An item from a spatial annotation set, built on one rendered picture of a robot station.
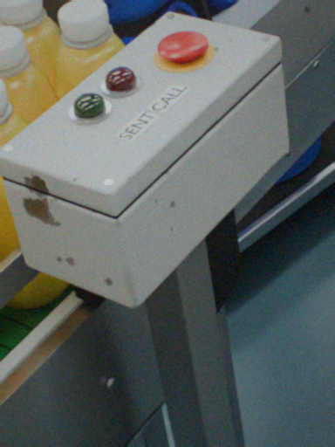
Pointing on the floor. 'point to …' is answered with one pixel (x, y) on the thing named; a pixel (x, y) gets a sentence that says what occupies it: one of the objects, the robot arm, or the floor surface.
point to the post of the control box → (191, 354)
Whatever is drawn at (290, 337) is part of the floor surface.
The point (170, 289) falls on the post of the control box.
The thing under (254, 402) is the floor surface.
